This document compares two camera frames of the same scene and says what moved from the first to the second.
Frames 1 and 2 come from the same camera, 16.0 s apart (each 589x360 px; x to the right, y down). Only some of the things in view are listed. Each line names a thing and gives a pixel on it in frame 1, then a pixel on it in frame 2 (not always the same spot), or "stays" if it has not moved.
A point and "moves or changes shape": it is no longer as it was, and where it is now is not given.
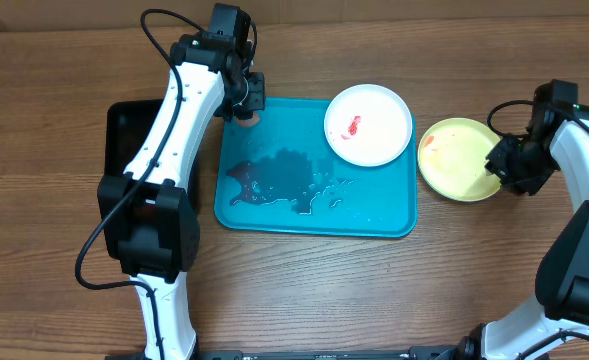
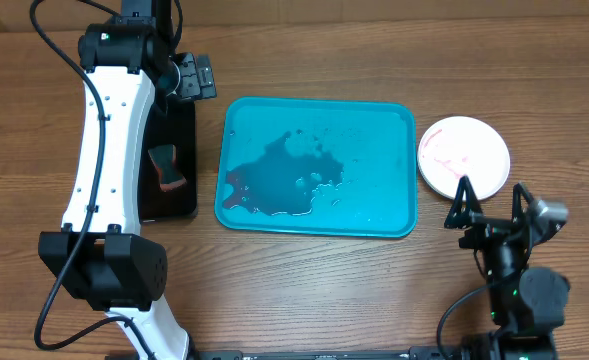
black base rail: x=447 y=353 stays
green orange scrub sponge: x=249 y=122 moves or changes shape
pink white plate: x=368 y=125 → x=459 y=146
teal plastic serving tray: x=281 y=175 stays
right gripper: x=499 y=166 → x=483 y=226
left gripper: x=257 y=99 → x=198 y=84
